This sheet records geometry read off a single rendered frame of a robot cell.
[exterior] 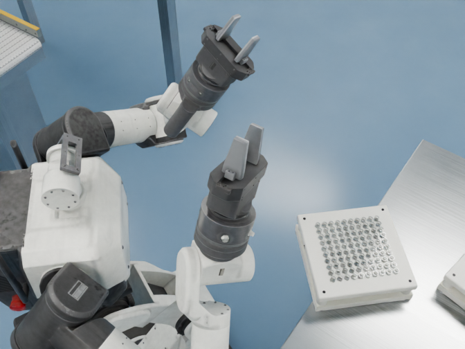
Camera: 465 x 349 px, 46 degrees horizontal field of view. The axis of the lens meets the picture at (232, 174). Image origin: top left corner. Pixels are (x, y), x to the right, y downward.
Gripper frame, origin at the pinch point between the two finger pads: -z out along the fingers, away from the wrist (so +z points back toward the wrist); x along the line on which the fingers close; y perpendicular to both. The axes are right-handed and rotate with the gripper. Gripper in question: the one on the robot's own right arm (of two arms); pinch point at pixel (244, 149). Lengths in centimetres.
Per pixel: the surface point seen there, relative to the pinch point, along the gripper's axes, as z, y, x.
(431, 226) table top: 42, 35, 72
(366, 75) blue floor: 71, -20, 250
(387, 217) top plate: 39, 23, 62
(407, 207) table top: 41, 27, 76
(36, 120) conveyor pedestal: 88, -126, 95
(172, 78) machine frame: 80, -102, 166
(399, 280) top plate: 44, 32, 47
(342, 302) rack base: 52, 22, 40
